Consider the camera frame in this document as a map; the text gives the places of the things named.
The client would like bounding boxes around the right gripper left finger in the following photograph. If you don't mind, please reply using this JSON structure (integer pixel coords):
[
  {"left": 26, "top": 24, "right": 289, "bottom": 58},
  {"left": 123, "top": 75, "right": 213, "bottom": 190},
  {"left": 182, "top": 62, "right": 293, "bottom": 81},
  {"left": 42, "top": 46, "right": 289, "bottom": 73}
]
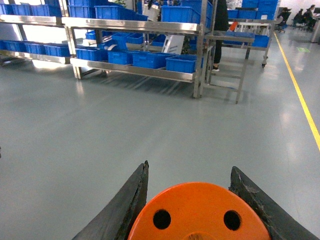
[{"left": 73, "top": 161, "right": 149, "bottom": 240}]

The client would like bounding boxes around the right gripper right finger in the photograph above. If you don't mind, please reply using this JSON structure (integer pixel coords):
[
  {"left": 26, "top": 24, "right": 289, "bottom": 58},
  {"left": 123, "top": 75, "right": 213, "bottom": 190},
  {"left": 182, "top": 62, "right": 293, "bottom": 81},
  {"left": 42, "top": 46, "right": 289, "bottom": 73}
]
[{"left": 229, "top": 166, "right": 319, "bottom": 240}]

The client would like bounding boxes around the orange cylindrical cap 4680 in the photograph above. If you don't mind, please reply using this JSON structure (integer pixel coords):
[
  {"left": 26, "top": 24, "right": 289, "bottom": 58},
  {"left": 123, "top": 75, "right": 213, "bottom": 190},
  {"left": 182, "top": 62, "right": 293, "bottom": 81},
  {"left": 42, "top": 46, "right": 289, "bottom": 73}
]
[{"left": 128, "top": 182, "right": 271, "bottom": 240}]

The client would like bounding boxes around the stainless steel roller shelf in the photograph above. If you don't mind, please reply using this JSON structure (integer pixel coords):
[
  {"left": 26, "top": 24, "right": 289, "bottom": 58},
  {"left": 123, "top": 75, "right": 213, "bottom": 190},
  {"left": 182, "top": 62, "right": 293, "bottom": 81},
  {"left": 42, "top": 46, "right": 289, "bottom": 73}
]
[{"left": 62, "top": 0, "right": 214, "bottom": 98}]

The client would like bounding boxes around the blue bin top shelf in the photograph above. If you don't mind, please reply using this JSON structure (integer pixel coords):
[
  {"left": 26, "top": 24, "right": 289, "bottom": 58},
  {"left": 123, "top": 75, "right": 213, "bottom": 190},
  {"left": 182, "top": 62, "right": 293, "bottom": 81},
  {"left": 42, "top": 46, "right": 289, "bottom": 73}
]
[{"left": 161, "top": 5, "right": 201, "bottom": 24}]

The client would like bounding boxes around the far left steel shelf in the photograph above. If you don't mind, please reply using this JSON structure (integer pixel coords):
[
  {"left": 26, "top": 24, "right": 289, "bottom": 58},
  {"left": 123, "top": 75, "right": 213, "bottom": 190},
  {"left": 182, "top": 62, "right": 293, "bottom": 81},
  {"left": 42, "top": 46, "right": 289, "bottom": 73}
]
[{"left": 0, "top": 14, "right": 71, "bottom": 65}]

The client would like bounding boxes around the blue bin lower middle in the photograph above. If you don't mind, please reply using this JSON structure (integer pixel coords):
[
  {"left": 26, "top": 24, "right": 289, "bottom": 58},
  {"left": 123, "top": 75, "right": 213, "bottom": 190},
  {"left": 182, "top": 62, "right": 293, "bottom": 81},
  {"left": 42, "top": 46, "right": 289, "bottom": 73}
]
[{"left": 132, "top": 51, "right": 176, "bottom": 69}]

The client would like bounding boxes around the blue bin lower left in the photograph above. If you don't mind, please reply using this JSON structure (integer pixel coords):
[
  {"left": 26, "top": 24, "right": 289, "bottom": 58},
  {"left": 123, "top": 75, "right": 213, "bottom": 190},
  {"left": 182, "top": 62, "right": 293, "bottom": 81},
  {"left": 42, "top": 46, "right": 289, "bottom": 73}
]
[{"left": 75, "top": 47, "right": 108, "bottom": 62}]

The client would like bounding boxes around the blue bin lower right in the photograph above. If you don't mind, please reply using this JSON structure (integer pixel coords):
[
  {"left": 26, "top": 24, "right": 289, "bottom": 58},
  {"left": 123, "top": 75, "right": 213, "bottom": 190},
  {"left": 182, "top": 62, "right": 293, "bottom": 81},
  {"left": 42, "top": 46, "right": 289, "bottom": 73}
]
[{"left": 165, "top": 54, "right": 197, "bottom": 74}]

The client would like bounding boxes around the stainless steel side table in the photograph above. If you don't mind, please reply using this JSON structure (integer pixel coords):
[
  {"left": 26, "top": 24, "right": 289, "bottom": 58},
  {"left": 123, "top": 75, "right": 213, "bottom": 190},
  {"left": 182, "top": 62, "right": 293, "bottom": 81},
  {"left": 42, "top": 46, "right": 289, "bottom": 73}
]
[{"left": 200, "top": 31, "right": 255, "bottom": 104}]

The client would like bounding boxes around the steel cart with wheels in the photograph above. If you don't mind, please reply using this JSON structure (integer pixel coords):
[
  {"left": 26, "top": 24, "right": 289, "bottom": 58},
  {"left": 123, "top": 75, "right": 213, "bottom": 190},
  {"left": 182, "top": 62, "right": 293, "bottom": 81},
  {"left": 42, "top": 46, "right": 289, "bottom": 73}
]
[{"left": 228, "top": 18, "right": 276, "bottom": 68}]

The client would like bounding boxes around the standing person in black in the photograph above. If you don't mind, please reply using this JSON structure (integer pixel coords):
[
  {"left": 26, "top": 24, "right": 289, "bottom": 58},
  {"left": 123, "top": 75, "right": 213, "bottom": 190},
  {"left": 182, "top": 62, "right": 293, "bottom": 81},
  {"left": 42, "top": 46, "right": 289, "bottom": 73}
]
[{"left": 211, "top": 0, "right": 230, "bottom": 73}]

